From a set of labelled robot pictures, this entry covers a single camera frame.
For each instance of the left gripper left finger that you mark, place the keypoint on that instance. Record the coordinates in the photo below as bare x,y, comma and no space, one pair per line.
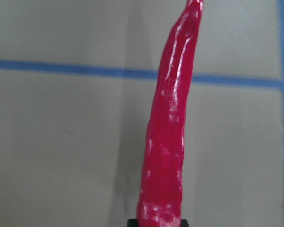
132,223

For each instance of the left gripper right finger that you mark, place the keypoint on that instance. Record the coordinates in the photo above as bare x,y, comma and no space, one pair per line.
184,223

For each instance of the red chili pepper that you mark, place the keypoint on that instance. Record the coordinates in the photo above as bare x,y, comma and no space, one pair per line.
160,198

